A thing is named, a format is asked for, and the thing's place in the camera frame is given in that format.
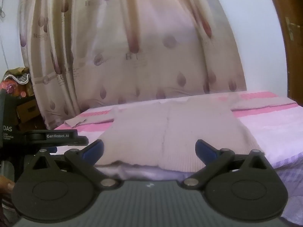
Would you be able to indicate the beige knit sweater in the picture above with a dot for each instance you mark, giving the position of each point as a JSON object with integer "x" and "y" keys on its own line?
{"x": 151, "y": 132}

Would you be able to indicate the pink checked bed sheet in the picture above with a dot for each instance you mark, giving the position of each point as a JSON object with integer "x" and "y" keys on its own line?
{"x": 260, "y": 127}

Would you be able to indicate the person's left hand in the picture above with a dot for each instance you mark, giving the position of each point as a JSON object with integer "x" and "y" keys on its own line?
{"x": 6, "y": 185}

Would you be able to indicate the brass door latch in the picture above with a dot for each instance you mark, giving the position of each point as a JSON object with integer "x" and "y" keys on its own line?
{"x": 292, "y": 28}

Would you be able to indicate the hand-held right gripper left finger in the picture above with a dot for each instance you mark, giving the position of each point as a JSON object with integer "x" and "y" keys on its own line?
{"x": 94, "y": 147}

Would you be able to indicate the brown wooden door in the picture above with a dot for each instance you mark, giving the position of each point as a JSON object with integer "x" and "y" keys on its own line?
{"x": 296, "y": 75}

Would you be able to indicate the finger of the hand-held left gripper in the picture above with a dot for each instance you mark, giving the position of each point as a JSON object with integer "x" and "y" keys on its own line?
{"x": 56, "y": 136}

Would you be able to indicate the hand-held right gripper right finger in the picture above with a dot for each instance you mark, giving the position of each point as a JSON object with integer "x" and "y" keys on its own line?
{"x": 204, "y": 149}

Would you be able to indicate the brown cardboard box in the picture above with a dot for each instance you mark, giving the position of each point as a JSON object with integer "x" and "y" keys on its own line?
{"x": 28, "y": 113}

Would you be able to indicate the beige leaf print curtain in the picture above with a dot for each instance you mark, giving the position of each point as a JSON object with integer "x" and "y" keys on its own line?
{"x": 142, "y": 40}

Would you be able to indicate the floral cloth bundle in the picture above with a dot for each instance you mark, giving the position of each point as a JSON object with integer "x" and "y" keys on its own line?
{"x": 16, "y": 82}

